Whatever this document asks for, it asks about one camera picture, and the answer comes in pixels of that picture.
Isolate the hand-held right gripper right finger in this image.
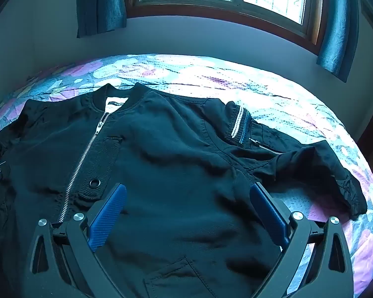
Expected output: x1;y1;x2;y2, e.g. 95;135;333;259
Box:
249;182;355;298

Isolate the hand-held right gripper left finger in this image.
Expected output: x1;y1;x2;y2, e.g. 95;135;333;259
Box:
20;183;128;298

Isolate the black zip bomber jacket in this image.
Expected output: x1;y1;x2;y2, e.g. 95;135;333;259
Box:
0;82;369;298

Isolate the floral patterned bedspread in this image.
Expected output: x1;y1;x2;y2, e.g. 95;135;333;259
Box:
0;53;373;298

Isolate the dark blue curtain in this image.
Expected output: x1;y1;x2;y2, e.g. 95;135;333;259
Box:
316;0;359;83
76;0;128;39

